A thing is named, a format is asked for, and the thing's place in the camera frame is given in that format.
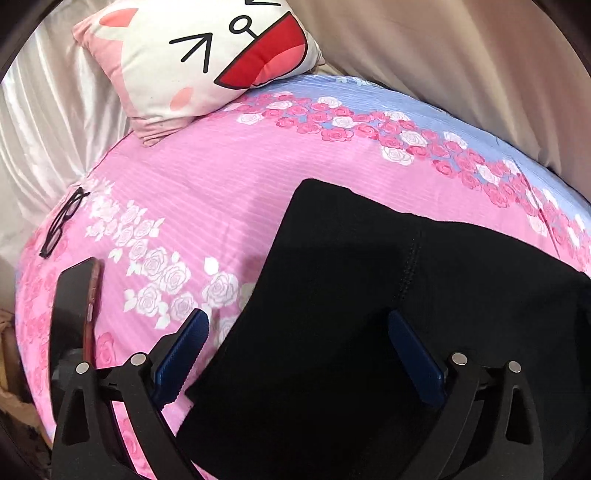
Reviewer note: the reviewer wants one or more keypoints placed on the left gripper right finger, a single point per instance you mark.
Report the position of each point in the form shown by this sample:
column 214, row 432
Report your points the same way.
column 487, row 425

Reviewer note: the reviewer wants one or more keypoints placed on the white satin curtain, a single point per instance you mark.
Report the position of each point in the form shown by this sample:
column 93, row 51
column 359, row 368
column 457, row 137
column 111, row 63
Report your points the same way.
column 59, row 115

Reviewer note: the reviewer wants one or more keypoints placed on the pink rose bedsheet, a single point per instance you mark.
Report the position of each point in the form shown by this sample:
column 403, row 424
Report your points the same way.
column 188, row 224

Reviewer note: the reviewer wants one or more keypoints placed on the brown clutter beside bed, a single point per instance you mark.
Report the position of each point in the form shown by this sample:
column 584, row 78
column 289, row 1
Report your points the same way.
column 14, row 387

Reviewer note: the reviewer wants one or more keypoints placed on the black eyeglasses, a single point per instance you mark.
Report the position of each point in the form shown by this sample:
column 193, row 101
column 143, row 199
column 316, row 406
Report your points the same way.
column 65, row 214

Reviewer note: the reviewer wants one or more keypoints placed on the cartoon face pillow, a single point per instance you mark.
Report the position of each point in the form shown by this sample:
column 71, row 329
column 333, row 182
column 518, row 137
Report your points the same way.
column 173, row 61

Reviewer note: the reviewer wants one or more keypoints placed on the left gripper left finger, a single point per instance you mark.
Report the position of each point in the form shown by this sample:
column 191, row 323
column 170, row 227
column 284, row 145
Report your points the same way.
column 88, row 442

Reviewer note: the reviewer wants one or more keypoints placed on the beige curtain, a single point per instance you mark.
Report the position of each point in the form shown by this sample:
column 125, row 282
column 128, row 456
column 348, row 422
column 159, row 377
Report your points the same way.
column 517, row 69

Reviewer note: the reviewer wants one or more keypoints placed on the black pants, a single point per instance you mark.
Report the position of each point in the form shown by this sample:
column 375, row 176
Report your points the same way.
column 308, row 383

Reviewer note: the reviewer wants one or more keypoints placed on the smartphone with red case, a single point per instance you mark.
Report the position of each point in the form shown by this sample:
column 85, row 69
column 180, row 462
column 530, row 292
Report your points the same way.
column 71, row 338

